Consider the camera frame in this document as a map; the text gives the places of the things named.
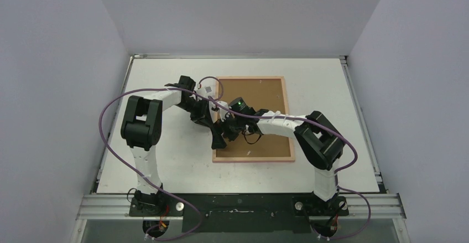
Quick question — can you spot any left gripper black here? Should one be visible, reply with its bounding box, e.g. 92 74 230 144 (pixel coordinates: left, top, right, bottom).
177 98 213 128

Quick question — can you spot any light wooden picture frame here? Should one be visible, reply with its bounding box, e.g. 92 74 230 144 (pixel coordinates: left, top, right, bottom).
212 76 296 164

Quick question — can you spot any brown frame backing board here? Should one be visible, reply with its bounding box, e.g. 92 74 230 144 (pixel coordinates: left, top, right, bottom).
216 79 292 158

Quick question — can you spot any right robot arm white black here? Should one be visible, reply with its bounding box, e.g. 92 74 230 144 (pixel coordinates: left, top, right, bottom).
211 97 345 215

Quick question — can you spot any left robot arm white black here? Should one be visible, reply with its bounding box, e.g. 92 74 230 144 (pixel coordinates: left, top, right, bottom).
121 75 226 216

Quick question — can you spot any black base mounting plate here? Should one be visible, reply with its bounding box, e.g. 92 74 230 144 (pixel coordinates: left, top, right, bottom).
128 193 349 237

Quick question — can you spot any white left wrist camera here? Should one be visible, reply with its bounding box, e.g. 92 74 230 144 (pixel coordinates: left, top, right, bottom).
196 84 213 97

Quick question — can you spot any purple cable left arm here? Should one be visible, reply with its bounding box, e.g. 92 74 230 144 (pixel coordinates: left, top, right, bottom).
98 76 225 242

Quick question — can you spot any aluminium rail front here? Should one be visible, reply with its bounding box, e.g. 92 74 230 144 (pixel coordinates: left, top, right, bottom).
76 193 407 221

